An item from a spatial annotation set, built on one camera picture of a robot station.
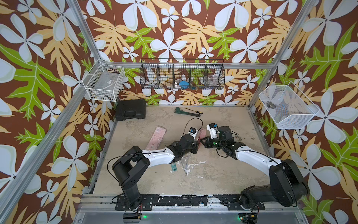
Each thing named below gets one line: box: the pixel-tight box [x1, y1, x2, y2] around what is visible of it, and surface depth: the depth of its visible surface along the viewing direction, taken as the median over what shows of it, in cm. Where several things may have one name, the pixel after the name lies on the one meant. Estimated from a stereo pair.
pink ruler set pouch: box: [144, 125, 167, 150], surface depth 103 cm
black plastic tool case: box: [115, 98, 146, 121], surface depth 114 cm
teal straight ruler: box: [171, 162, 178, 172], surface depth 88 cm
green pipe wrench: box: [174, 106, 201, 118], surface depth 117 cm
